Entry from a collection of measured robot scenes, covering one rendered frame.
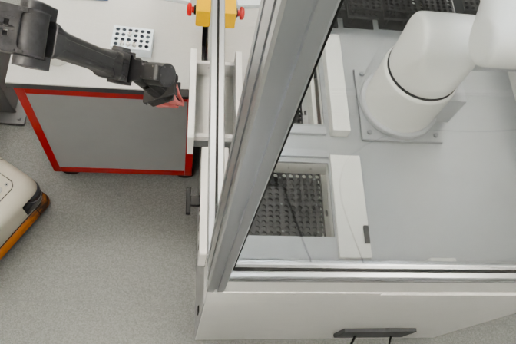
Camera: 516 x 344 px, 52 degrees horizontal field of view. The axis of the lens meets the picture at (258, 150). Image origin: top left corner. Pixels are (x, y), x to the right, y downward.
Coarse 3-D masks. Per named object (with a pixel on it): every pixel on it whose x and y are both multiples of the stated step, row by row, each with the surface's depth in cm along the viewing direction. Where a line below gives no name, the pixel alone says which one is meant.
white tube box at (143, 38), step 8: (120, 32) 165; (136, 32) 166; (144, 32) 166; (152, 32) 167; (112, 40) 163; (120, 40) 164; (128, 40) 166; (136, 40) 165; (144, 40) 165; (152, 40) 166; (136, 48) 163; (144, 48) 164; (152, 48) 168; (144, 56) 166
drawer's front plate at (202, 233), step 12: (204, 156) 136; (204, 168) 134; (204, 180) 133; (204, 192) 131; (204, 204) 130; (204, 216) 129; (204, 228) 127; (204, 240) 126; (204, 252) 125; (204, 264) 133
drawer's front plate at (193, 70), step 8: (192, 48) 150; (192, 56) 149; (192, 64) 148; (192, 72) 147; (192, 80) 146; (192, 88) 144; (192, 96) 143; (192, 104) 142; (192, 112) 141; (192, 120) 140; (192, 128) 139; (192, 136) 138; (192, 144) 142; (192, 152) 146
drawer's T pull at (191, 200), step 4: (188, 188) 133; (188, 192) 132; (188, 196) 132; (192, 196) 132; (196, 196) 132; (188, 200) 131; (192, 200) 132; (196, 200) 132; (188, 204) 131; (192, 204) 131; (196, 204) 131; (188, 208) 131; (188, 212) 130
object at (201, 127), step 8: (200, 64) 153; (208, 64) 153; (200, 72) 157; (208, 72) 157; (200, 80) 157; (208, 80) 157; (200, 88) 156; (208, 88) 156; (200, 96) 154; (208, 96) 155; (200, 104) 153; (208, 104) 154; (200, 112) 152; (208, 112) 152; (200, 120) 151; (208, 120) 151; (200, 128) 150; (208, 128) 150; (200, 136) 142; (200, 144) 146
